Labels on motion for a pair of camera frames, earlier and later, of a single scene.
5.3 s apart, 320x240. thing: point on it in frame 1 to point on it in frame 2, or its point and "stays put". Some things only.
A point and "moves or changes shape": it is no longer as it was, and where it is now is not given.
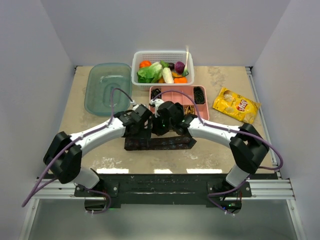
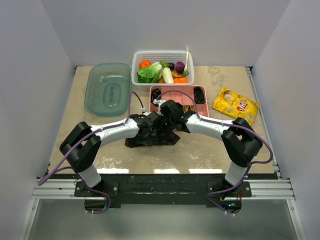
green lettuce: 150,74 stays put
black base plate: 166,189 stays put
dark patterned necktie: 148,143 moves or changes shape
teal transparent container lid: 102,78 stays put
